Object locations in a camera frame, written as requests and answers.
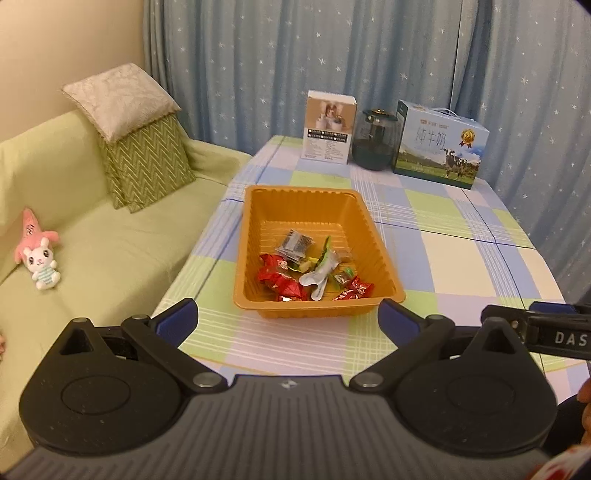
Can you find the white bunny plush toy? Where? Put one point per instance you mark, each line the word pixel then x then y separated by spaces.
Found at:
pixel 40 263

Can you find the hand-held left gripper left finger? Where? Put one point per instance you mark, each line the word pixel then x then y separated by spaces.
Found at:
pixel 178 318

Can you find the red patterned clothing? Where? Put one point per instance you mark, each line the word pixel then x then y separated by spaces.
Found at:
pixel 568 468

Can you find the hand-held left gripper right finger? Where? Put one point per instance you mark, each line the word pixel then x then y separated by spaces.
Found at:
pixel 397 318

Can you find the dark glass jar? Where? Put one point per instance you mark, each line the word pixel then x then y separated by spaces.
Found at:
pixel 375 143

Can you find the checked tablecloth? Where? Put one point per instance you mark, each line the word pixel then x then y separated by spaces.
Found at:
pixel 461 258

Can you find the person's right hand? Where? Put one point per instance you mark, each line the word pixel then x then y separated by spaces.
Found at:
pixel 586 392

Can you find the green zigzag cushion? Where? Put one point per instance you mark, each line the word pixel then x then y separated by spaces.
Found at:
pixel 143 166

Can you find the white product box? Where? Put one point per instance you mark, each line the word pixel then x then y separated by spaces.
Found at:
pixel 328 129

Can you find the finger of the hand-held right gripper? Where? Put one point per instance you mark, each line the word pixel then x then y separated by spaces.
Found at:
pixel 503 314

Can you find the yellow candy packet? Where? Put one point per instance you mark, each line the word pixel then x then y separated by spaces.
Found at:
pixel 305 265

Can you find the grey striped snack packet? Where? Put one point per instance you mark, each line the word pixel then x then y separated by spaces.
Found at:
pixel 295 242

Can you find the blue milk carton box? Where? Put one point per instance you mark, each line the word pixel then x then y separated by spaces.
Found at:
pixel 438 147

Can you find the blue star curtain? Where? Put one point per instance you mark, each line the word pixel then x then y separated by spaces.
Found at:
pixel 323 55

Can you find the long green snack packet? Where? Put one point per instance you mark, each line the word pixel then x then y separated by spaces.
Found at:
pixel 318 277

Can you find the light green sofa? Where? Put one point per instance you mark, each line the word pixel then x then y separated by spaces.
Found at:
pixel 106 258

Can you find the pink starfish plush toy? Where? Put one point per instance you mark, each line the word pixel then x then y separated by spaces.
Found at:
pixel 30 226

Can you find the green-wrapped brown candy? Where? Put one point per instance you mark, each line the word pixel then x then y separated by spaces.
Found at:
pixel 342 277

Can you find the red white-label snack packet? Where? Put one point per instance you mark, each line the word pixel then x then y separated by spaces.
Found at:
pixel 358 288

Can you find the white cushion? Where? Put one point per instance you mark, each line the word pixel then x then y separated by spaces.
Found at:
pixel 120 99

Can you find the orange plastic tray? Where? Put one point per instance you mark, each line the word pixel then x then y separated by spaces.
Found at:
pixel 304 207

